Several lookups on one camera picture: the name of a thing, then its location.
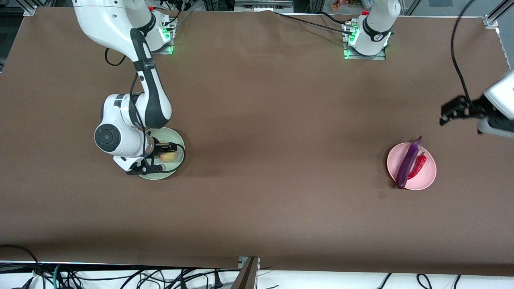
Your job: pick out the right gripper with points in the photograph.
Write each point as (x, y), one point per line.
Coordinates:
(159, 146)

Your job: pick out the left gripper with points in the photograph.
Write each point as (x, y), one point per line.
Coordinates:
(473, 108)

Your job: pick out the yellow-pink peach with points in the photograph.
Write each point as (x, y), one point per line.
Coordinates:
(168, 157)

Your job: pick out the red chili pepper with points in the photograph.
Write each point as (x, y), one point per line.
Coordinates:
(419, 164)

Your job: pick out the purple eggplant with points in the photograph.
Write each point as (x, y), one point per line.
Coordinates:
(407, 164)

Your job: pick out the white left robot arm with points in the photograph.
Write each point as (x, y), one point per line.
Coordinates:
(377, 24)

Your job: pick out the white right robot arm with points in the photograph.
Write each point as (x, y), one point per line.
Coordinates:
(100, 20)

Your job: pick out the light green plate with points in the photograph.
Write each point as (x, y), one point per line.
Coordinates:
(176, 138)

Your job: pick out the pink plate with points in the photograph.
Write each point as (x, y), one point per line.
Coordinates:
(427, 176)

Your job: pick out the brown table cover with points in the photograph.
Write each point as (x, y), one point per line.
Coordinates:
(257, 220)

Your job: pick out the orange background object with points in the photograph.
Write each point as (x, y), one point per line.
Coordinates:
(339, 5)

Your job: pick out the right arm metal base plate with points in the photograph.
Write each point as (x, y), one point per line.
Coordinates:
(166, 50)

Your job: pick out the aluminium frame corner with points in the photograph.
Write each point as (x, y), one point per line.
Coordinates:
(30, 11)
(492, 20)

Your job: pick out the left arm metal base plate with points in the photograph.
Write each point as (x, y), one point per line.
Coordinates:
(351, 56)

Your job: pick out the aluminium profile post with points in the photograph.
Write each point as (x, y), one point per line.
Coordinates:
(247, 275)

